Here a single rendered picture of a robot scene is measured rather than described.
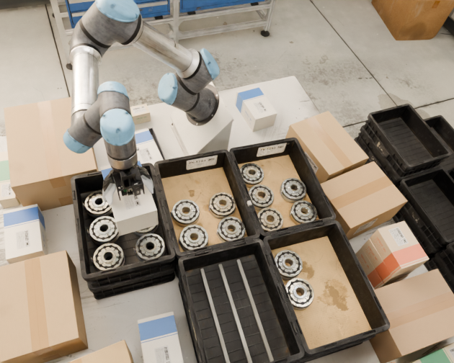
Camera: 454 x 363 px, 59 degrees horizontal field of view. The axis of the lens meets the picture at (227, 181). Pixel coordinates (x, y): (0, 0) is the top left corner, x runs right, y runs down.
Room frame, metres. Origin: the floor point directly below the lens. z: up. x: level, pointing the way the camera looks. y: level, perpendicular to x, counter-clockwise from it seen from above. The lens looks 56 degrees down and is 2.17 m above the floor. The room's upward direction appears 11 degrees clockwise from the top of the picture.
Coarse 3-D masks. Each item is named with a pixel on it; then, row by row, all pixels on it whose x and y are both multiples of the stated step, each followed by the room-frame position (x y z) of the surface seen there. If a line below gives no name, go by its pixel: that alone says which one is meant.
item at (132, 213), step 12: (108, 168) 0.66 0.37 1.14; (120, 192) 0.59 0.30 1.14; (120, 204) 0.55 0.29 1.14; (132, 204) 0.56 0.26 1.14; (144, 204) 0.57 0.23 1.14; (120, 216) 0.51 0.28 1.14; (132, 216) 0.52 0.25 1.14; (144, 216) 0.53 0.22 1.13; (156, 216) 0.55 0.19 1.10; (120, 228) 0.50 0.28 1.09; (132, 228) 0.51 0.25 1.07
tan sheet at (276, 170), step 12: (288, 156) 1.10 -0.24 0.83; (264, 168) 1.01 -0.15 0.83; (276, 168) 1.02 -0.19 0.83; (288, 168) 1.04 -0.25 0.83; (264, 180) 0.95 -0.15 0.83; (276, 180) 0.96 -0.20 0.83; (276, 192) 0.90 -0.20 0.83; (276, 204) 0.85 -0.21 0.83; (288, 204) 0.86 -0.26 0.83; (288, 216) 0.80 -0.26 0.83
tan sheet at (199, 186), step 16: (176, 176) 0.89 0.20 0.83; (192, 176) 0.90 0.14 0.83; (208, 176) 0.92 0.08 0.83; (224, 176) 0.93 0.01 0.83; (176, 192) 0.81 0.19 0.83; (192, 192) 0.83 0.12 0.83; (208, 192) 0.84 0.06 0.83; (208, 208) 0.77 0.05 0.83; (176, 224) 0.68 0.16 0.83; (208, 224) 0.70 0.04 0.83; (208, 240) 0.64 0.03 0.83
